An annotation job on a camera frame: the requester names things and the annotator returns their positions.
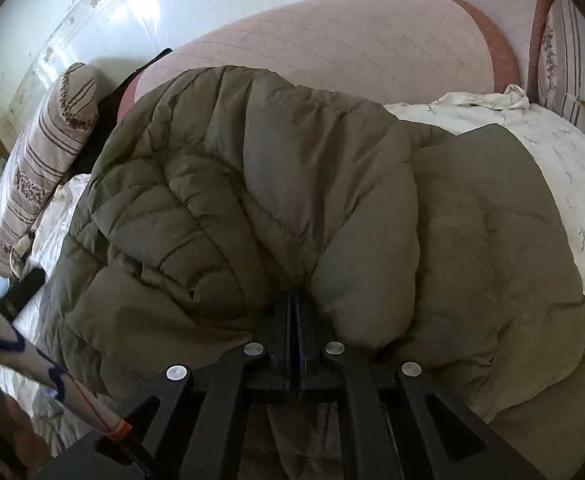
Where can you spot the white printed tube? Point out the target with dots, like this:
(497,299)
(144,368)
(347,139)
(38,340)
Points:
(32,360)

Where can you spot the person's left forearm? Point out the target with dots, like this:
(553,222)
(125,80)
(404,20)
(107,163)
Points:
(7,435)

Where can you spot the olive hooded puffer jacket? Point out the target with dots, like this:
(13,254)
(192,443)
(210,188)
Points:
(272,185)

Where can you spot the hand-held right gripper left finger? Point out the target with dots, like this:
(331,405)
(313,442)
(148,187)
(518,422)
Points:
(280,330)

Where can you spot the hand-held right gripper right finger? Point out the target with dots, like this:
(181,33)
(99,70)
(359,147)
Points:
(312,340)

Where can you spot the pink bolster cushion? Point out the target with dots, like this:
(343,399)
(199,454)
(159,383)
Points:
(347,45)

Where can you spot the white floral bed sheet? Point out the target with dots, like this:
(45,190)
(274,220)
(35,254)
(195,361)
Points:
(572,170)

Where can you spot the black cloth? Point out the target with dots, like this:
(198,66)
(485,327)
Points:
(107,115)

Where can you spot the striped floral pillow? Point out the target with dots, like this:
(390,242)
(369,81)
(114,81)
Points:
(577,70)
(42,160)

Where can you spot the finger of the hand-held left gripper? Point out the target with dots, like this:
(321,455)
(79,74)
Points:
(22,290)

